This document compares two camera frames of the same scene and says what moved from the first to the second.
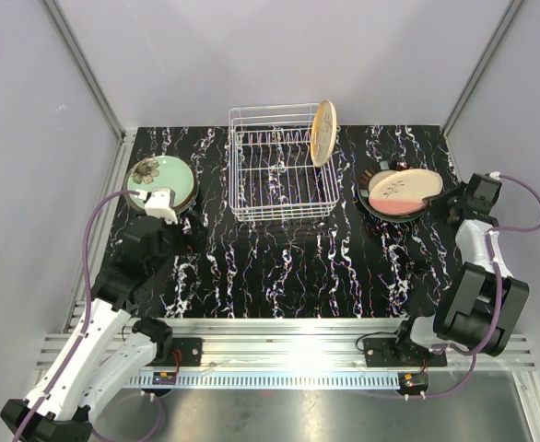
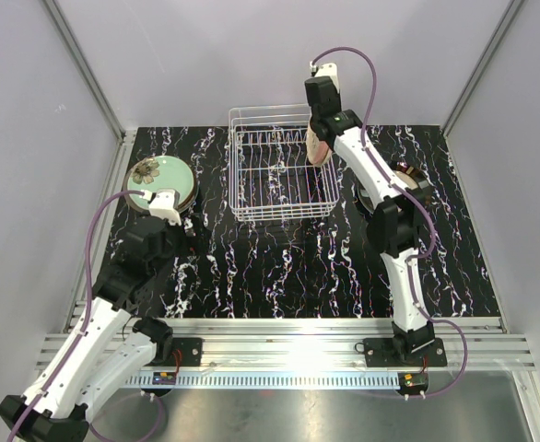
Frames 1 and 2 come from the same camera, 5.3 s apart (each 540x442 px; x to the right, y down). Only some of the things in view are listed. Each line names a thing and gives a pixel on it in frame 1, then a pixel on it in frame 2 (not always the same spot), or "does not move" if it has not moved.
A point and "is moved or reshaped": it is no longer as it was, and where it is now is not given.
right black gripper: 439,199 to 336,98
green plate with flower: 161,172 does not move
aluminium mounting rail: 294,345 does not move
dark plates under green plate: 192,198 does not move
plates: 403,191 is moved or reshaped
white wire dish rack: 272,175 does not move
